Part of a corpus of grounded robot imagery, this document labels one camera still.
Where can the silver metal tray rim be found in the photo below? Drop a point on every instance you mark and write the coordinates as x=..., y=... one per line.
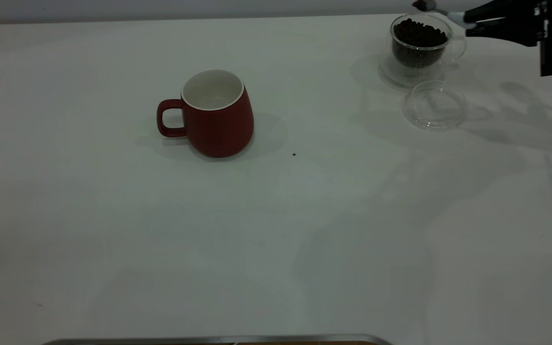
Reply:
x=209, y=340

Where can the red ceramic mug white inside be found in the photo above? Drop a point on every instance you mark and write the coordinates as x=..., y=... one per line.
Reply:
x=218, y=129

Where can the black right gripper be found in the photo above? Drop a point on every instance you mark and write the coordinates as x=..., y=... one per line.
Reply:
x=550, y=28

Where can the small clear glass dish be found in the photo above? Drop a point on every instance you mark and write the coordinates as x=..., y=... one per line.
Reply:
x=434, y=108

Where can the heap of coffee beans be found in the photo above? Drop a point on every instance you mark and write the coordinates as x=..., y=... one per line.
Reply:
x=419, y=34

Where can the clear glass saucer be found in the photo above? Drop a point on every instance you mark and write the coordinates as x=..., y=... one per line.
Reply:
x=393, y=76

